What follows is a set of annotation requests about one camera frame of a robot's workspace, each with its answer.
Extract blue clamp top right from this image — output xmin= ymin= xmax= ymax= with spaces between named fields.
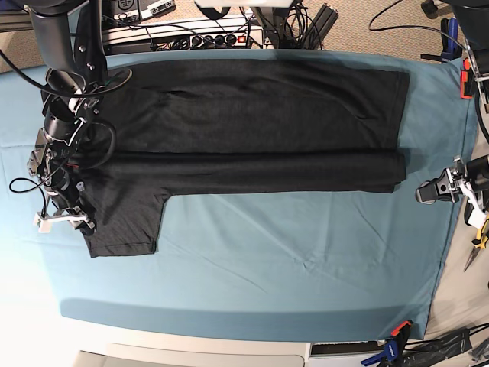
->
xmin=440 ymin=18 xmax=462 ymax=63

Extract yellow handled pliers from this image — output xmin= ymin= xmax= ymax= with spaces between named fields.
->
xmin=463 ymin=218 xmax=488 ymax=272

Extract black aluminium extrusion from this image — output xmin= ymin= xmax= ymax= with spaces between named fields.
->
xmin=302 ymin=3 xmax=338 ymax=50

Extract black computer mouse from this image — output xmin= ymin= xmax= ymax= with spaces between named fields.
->
xmin=463 ymin=200 xmax=475 ymax=227

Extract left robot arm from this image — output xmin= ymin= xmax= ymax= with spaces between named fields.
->
xmin=416 ymin=1 xmax=488 ymax=211

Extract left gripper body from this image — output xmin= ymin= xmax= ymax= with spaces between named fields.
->
xmin=439 ymin=154 xmax=488 ymax=213

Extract teal table cloth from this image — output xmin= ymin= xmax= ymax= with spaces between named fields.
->
xmin=1 ymin=51 xmax=488 ymax=342

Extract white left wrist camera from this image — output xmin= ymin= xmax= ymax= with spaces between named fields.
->
xmin=473 ymin=208 xmax=488 ymax=229

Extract dark grey T-shirt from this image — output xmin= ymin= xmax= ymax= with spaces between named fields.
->
xmin=78 ymin=60 xmax=410 ymax=258

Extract blue clamp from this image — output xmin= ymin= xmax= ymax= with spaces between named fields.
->
xmin=361 ymin=339 xmax=400 ymax=366
xmin=440 ymin=18 xmax=462 ymax=63

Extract orange black clamp top right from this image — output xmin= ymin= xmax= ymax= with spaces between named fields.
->
xmin=460 ymin=57 xmax=477 ymax=99

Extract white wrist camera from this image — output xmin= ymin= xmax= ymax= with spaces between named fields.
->
xmin=33 ymin=212 xmax=52 ymax=233
xmin=473 ymin=208 xmax=488 ymax=229

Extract white power strip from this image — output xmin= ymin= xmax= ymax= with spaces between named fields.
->
xmin=102 ymin=21 xmax=263 ymax=49

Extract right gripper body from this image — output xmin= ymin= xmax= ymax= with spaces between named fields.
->
xmin=41 ymin=177 xmax=96 ymax=229

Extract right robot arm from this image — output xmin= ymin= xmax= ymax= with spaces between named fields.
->
xmin=27 ymin=1 xmax=131 ymax=235

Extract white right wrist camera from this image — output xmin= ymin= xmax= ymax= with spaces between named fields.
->
xmin=33 ymin=212 xmax=52 ymax=233

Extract orange black clamp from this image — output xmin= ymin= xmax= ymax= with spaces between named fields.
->
xmin=390 ymin=320 xmax=413 ymax=343
xmin=460 ymin=57 xmax=477 ymax=99

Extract blue clamp bottom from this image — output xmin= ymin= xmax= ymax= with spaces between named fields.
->
xmin=361 ymin=339 xmax=400 ymax=366

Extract orange black clamp bottom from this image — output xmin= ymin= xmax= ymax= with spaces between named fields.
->
xmin=390 ymin=320 xmax=413 ymax=343

